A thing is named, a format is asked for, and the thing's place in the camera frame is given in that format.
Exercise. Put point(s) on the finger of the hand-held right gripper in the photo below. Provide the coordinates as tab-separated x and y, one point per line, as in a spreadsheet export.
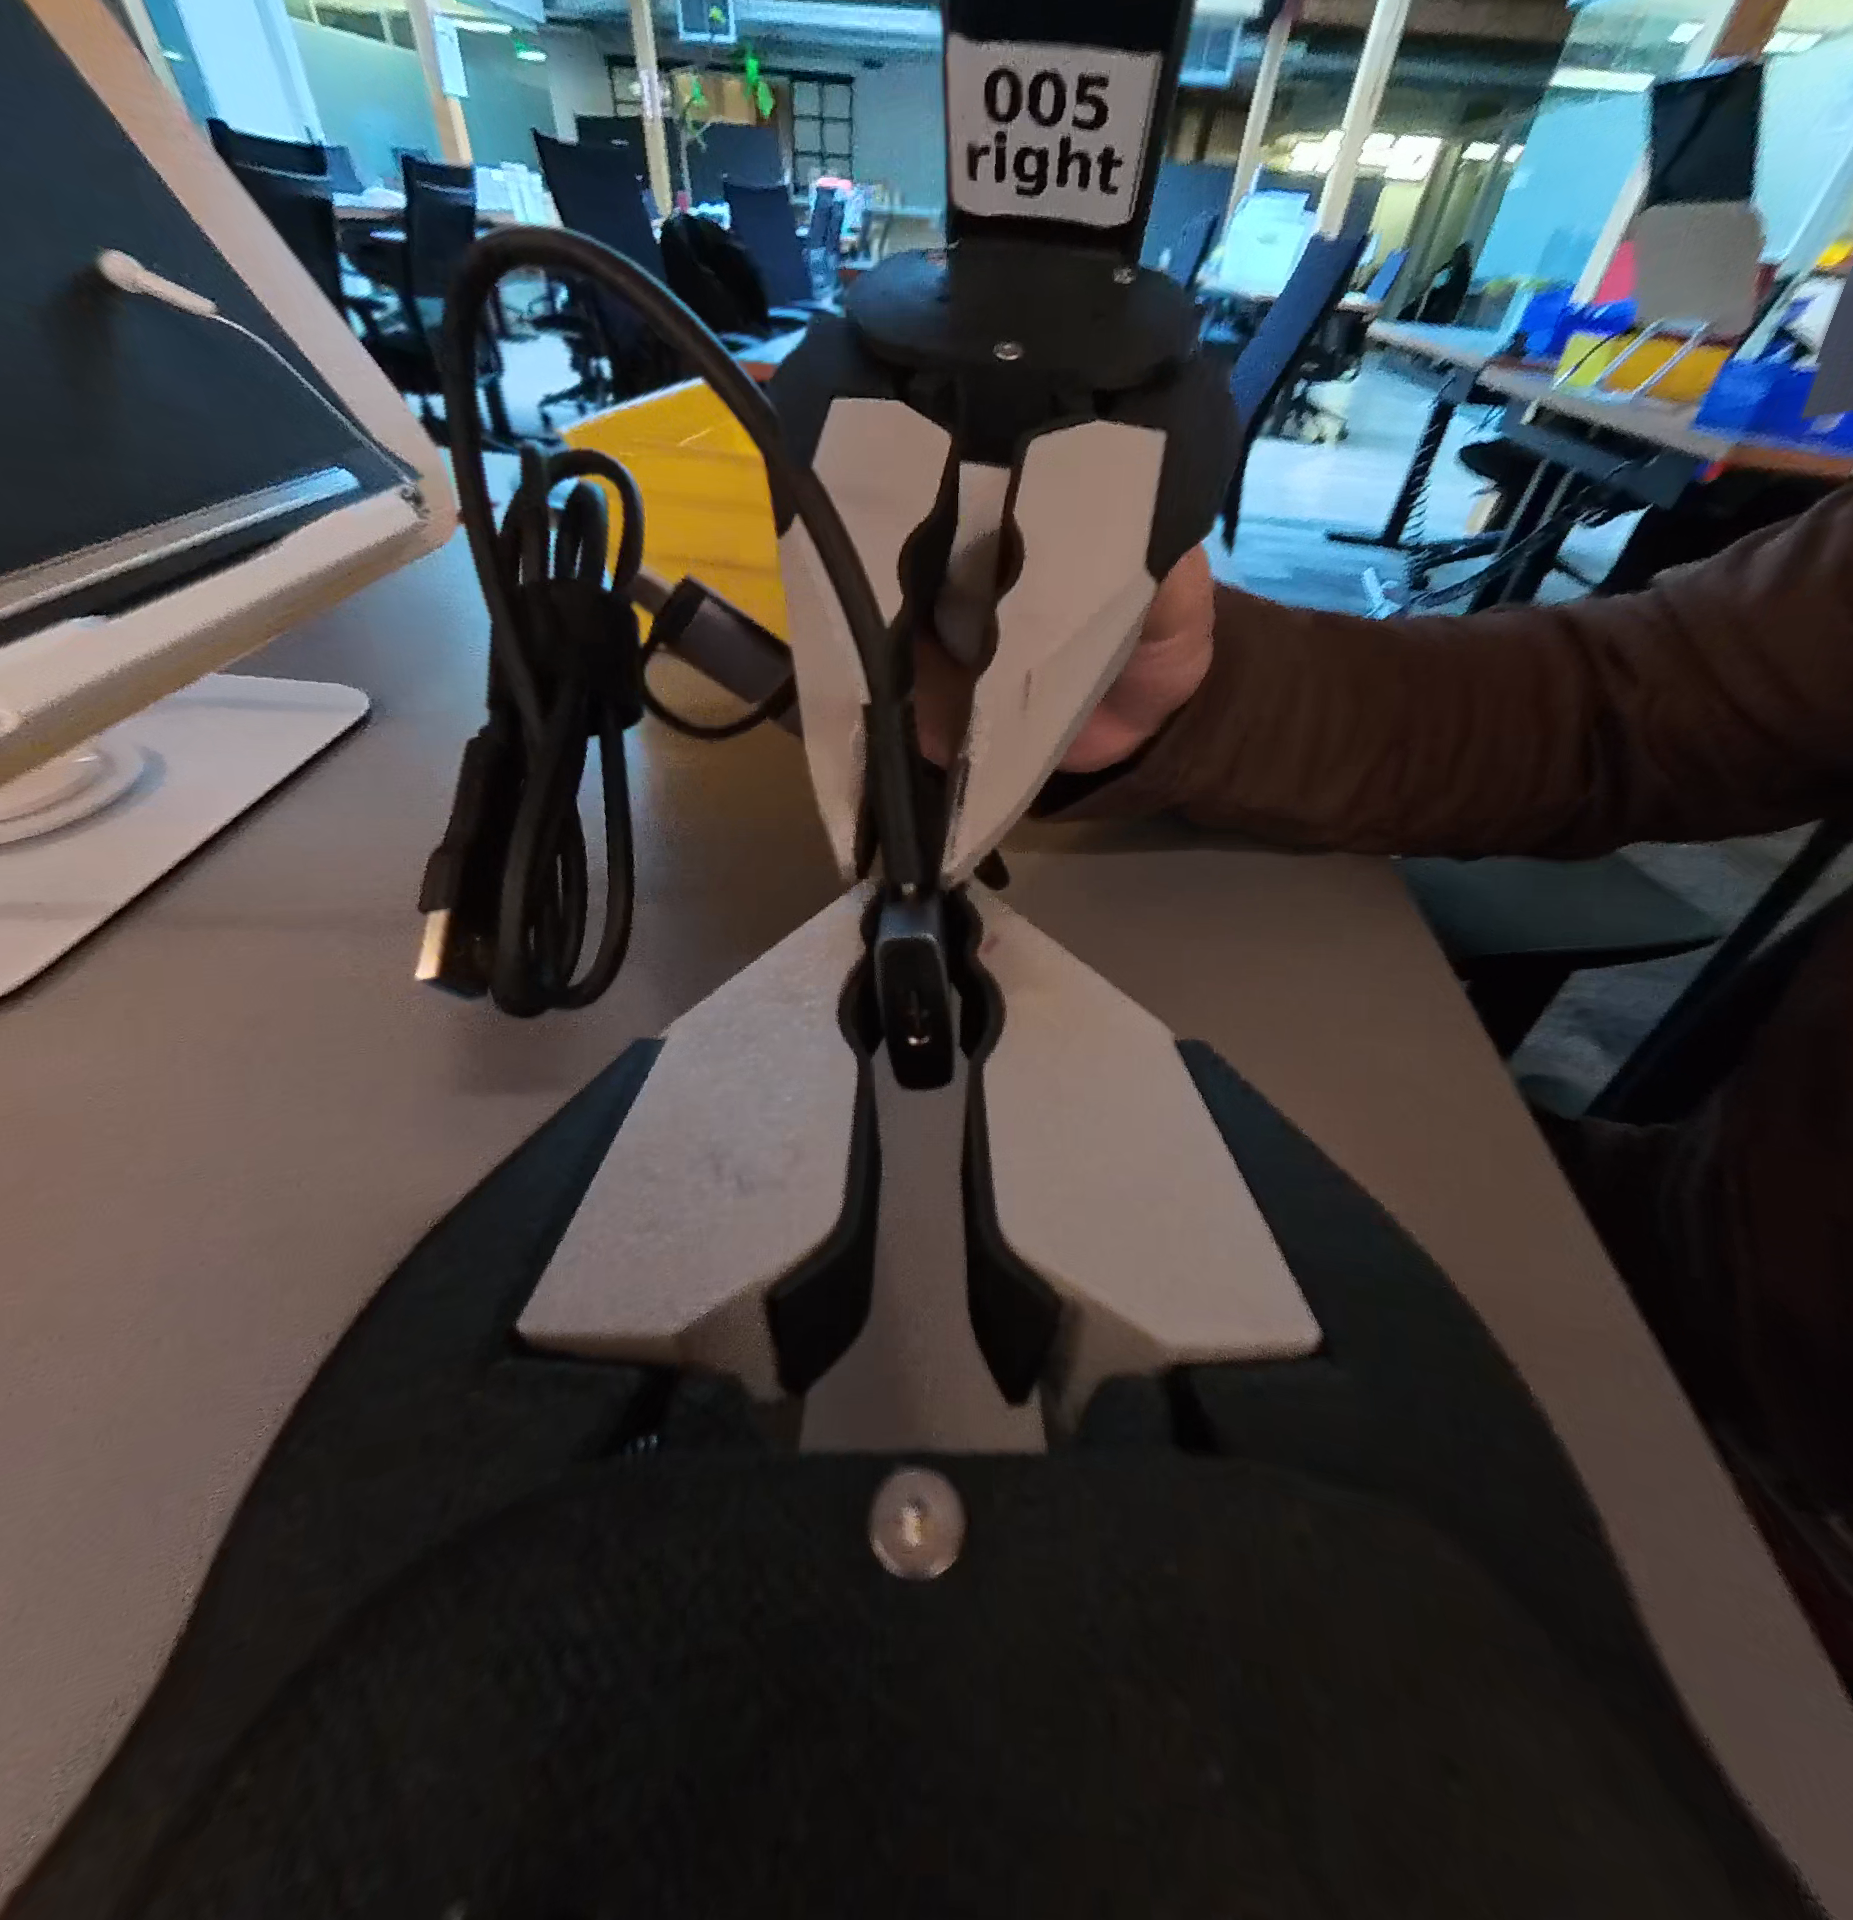
1077	599
837	599

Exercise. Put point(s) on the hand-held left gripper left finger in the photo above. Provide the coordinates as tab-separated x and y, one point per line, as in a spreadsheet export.
700	1168

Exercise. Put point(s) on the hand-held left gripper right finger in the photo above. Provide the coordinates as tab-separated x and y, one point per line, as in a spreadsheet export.
1153	1168

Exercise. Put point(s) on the grey usb hub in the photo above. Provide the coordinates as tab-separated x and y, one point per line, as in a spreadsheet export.
723	615

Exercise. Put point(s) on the yellow plastic bin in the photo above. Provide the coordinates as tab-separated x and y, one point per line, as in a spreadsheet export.
688	481

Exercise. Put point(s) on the person's right forearm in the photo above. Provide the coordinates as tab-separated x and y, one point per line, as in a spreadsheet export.
1470	721

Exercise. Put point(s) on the person's right hand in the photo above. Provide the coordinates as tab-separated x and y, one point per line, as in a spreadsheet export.
1153	674

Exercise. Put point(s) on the black backpack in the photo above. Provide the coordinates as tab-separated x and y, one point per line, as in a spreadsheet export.
717	274

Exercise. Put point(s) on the row of black office chairs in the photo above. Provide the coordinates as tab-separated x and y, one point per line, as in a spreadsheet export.
598	195

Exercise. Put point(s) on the black office chair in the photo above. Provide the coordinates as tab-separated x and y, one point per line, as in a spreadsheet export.
1583	906

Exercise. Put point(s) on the long background desk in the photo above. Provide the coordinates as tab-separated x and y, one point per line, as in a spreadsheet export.
1618	420

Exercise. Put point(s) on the person's dark clothed lap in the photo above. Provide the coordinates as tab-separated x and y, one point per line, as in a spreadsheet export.
1766	1353

